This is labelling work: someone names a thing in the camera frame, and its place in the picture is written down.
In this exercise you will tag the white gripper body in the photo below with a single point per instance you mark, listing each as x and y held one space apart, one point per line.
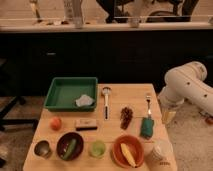
168 112

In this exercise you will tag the red orange apple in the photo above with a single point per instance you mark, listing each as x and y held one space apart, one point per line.
55 123

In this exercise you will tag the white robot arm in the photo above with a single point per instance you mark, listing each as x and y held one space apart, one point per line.
185 82

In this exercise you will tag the white paper cup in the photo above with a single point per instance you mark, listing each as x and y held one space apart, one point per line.
159 155

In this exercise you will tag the light green plastic cup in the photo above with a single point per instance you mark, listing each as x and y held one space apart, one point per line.
97 149

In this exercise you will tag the small metal cup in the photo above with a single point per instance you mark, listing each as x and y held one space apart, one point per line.
42 149

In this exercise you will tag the metal fork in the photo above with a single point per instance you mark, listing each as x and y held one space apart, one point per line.
148 100

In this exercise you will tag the green sponge cloth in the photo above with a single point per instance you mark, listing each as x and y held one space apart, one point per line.
146 129

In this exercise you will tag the brown dried fruit bunch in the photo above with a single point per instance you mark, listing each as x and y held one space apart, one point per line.
126 117

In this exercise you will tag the orange bowl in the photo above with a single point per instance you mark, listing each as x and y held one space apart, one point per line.
135 147

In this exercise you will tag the yellow corn cob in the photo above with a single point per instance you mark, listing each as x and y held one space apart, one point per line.
127 154

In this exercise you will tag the brown rectangular block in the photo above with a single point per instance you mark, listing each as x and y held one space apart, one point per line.
85 124

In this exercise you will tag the green plastic tray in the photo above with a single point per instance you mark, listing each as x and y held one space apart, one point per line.
65 91

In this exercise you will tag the green pepper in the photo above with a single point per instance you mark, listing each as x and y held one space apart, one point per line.
70 149

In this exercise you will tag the black handled spoon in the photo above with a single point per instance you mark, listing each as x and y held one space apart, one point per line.
106 92

